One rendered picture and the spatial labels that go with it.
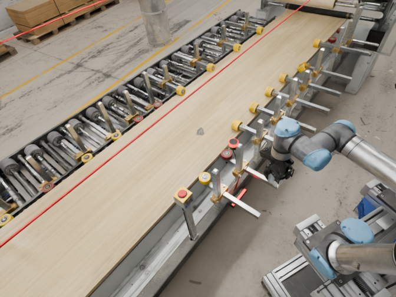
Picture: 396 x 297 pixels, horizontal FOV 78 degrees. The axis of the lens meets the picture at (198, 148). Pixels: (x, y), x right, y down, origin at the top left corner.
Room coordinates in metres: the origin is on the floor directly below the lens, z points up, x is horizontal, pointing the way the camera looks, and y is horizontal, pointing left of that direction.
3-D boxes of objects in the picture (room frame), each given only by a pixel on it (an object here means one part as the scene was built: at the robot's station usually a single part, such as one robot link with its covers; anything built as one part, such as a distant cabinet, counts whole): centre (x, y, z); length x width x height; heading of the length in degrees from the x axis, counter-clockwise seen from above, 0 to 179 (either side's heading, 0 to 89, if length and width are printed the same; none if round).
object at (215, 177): (0.82, -0.08, 0.89); 0.04 x 0.04 x 0.48; 44
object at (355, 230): (0.33, -0.57, 1.21); 0.13 x 0.12 x 0.14; 118
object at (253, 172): (0.98, -0.33, 0.84); 0.43 x 0.03 x 0.04; 44
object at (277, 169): (0.56, -0.31, 1.46); 0.09 x 0.08 x 0.12; 21
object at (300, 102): (1.52, -0.85, 0.95); 0.50 x 0.04 x 0.04; 44
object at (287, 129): (0.56, -0.31, 1.62); 0.09 x 0.08 x 0.11; 28
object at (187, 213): (0.63, 0.11, 0.93); 0.05 x 0.05 x 0.45; 44
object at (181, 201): (0.64, 0.11, 1.18); 0.07 x 0.07 x 0.08; 44
